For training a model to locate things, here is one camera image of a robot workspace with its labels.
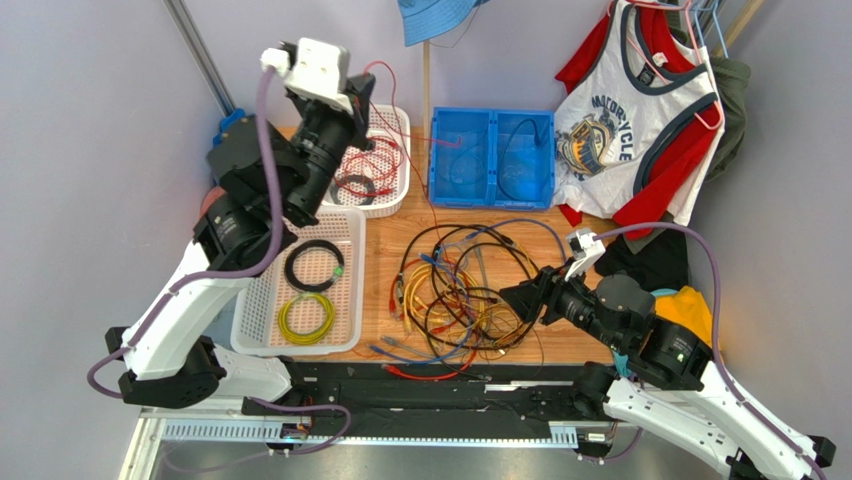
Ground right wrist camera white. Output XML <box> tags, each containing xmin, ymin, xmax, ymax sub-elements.
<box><xmin>564</xmin><ymin>228</ymin><xmax>605</xmax><ymax>280</ymax></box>

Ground thin red wire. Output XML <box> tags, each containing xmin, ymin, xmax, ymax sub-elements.
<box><xmin>361</xmin><ymin>59</ymin><xmax>463</xmax><ymax>241</ymax></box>

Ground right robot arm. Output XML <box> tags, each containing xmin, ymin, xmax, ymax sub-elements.
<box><xmin>499</xmin><ymin>267</ymin><xmax>836</xmax><ymax>479</ymax></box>

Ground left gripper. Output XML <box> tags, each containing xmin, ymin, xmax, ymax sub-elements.
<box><xmin>285</xmin><ymin>74</ymin><xmax>376</xmax><ymax>223</ymax></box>

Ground blue plastic crate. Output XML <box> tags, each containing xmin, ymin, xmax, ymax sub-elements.
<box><xmin>428</xmin><ymin>107</ymin><xmax>555</xmax><ymax>211</ymax></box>

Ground white perforated basket near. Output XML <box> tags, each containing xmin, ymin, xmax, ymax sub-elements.
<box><xmin>230</xmin><ymin>206</ymin><xmax>366</xmax><ymax>357</ymax></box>

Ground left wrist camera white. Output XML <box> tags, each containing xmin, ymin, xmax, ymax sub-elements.
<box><xmin>260</xmin><ymin>38</ymin><xmax>354</xmax><ymax>114</ymax></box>

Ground long red ethernet cable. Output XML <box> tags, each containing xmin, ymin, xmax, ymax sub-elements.
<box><xmin>381</xmin><ymin>258</ymin><xmax>478</xmax><ymax>383</ymax></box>

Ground grey ethernet cable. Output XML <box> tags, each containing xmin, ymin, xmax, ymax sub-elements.
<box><xmin>380</xmin><ymin>335</ymin><xmax>427</xmax><ymax>357</ymax></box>

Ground thin yellow wire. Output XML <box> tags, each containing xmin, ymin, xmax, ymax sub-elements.
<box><xmin>465</xmin><ymin>292</ymin><xmax>534</xmax><ymax>347</ymax></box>

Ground yellow ethernet cable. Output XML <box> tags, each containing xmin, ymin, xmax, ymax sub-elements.
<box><xmin>397</xmin><ymin>262</ymin><xmax>467</xmax><ymax>334</ymax></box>

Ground red wires in far basket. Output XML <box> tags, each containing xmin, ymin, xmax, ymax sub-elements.
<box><xmin>332</xmin><ymin>130</ymin><xmax>406</xmax><ymax>198</ymax></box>

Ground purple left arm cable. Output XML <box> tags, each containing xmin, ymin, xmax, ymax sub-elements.
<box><xmin>86</xmin><ymin>66</ymin><xmax>354</xmax><ymax>475</ymax></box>

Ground olive green garment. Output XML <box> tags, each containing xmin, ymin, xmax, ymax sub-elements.
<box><xmin>644</xmin><ymin>12</ymin><xmax>751</xmax><ymax>183</ymax></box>

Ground wooden pole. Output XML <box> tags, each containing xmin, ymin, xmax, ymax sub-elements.
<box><xmin>422</xmin><ymin>41</ymin><xmax>432</xmax><ymax>138</ymax></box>

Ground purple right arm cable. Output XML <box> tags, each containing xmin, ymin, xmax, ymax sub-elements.
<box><xmin>576</xmin><ymin>222</ymin><xmax>831</xmax><ymax>480</ymax></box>

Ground red shirt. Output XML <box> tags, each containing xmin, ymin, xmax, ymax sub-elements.
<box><xmin>555</xmin><ymin>6</ymin><xmax>727</xmax><ymax>242</ymax></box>

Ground white perforated basket far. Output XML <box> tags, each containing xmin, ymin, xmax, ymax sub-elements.
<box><xmin>322</xmin><ymin>104</ymin><xmax>412</xmax><ymax>219</ymax></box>

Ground white motorcycle tank top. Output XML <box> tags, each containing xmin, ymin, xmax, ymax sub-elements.
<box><xmin>551</xmin><ymin>0</ymin><xmax>727</xmax><ymax>228</ymax></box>

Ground teal cloth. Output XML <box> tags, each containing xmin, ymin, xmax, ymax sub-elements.
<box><xmin>613</xmin><ymin>352</ymin><xmax>633</xmax><ymax>378</ymax></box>

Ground blue cloth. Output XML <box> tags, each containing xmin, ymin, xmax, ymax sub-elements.
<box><xmin>212</xmin><ymin>108</ymin><xmax>247</xmax><ymax>148</ymax></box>

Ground pink cloth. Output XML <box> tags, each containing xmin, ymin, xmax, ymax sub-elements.
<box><xmin>199</xmin><ymin>186</ymin><xmax>226</xmax><ymax>218</ymax></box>

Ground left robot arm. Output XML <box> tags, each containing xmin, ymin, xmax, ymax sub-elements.
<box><xmin>105</xmin><ymin>73</ymin><xmax>376</xmax><ymax>409</ymax></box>

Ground black wire coil near basket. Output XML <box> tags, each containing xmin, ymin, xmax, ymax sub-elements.
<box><xmin>283</xmin><ymin>239</ymin><xmax>346</xmax><ymax>294</ymax></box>

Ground yellow shirt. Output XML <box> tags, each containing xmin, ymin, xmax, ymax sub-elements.
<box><xmin>652</xmin><ymin>286</ymin><xmax>713</xmax><ymax>346</ymax></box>

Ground black cable in crate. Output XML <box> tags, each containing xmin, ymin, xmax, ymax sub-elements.
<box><xmin>497</xmin><ymin>118</ymin><xmax>542</xmax><ymax>204</ymax></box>

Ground thick black cable loop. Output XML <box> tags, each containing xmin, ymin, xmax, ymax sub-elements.
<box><xmin>399</xmin><ymin>223</ymin><xmax>542</xmax><ymax>353</ymax></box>

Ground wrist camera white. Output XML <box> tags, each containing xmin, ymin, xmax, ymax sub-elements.
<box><xmin>564</xmin><ymin>228</ymin><xmax>605</xmax><ymax>280</ymax></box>
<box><xmin>260</xmin><ymin>38</ymin><xmax>354</xmax><ymax>114</ymax></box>

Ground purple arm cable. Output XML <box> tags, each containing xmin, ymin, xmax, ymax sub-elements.
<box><xmin>576</xmin><ymin>222</ymin><xmax>831</xmax><ymax>480</ymax></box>
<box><xmin>86</xmin><ymin>66</ymin><xmax>354</xmax><ymax>475</ymax></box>

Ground blue bucket hat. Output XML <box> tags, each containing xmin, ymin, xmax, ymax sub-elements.
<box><xmin>396</xmin><ymin>0</ymin><xmax>488</xmax><ymax>47</ymax></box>

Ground yellow green wire coil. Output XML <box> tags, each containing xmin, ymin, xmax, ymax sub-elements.
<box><xmin>276</xmin><ymin>292</ymin><xmax>337</xmax><ymax>347</ymax></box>

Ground black coil in far basket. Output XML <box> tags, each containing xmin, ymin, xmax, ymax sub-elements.
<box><xmin>329</xmin><ymin>174</ymin><xmax>378</xmax><ymax>206</ymax></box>

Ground white perforated basket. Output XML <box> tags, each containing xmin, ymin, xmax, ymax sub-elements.
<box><xmin>322</xmin><ymin>104</ymin><xmax>412</xmax><ymax>219</ymax></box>
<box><xmin>230</xmin><ymin>206</ymin><xmax>366</xmax><ymax>357</ymax></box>

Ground black garment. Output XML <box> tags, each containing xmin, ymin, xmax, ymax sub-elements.
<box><xmin>594</xmin><ymin>224</ymin><xmax>690</xmax><ymax>291</ymax></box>

